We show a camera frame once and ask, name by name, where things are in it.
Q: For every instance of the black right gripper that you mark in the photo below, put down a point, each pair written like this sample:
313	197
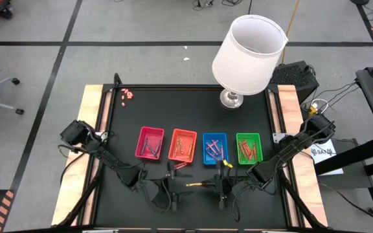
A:
225	186

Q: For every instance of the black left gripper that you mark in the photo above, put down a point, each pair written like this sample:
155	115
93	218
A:
164	191

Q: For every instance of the pink crayon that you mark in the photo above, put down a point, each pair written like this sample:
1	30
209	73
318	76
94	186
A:
210	148
222	152
212	142
180	166
217	147

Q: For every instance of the red-violet crayon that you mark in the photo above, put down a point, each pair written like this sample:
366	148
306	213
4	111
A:
213	156

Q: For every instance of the dark blue crayon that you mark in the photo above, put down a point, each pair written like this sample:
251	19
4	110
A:
158	148

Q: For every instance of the light blue crayon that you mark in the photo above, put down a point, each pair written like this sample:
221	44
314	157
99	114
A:
152	152

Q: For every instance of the red crayon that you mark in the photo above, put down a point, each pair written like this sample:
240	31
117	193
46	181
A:
245	146

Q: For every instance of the red-orange crayon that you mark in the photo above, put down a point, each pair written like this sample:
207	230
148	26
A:
255	150

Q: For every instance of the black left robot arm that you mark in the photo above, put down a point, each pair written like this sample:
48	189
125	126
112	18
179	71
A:
108	158

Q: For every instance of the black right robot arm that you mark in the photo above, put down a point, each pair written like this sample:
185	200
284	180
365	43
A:
290	149

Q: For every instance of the blue plastic basket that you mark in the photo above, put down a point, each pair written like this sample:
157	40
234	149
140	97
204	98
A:
206	162

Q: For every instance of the orange plastic basket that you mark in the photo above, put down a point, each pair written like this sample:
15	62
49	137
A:
172	158

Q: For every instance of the green plastic basket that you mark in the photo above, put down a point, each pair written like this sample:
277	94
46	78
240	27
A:
239	161

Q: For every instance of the brown crayon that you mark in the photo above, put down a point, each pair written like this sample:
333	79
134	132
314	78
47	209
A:
241	149

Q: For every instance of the red-pink plastic basket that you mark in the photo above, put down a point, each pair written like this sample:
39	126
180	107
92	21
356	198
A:
139	155

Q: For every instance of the wooden side board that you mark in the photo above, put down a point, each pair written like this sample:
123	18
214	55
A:
288	106
89	106

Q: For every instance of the white paper sheet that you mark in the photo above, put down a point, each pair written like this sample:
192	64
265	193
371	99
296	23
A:
330	165

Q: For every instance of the white shade table lamp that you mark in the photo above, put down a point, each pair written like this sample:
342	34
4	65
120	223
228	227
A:
248	64

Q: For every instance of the yellow connector tag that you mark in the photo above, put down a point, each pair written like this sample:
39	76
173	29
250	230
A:
313	110

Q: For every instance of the black perforated box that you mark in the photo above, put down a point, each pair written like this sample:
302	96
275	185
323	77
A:
295	79

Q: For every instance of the silver metal bracket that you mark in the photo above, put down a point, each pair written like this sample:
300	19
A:
99	134
278	137

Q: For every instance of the black table frame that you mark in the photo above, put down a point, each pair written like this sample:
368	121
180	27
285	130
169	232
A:
107	106

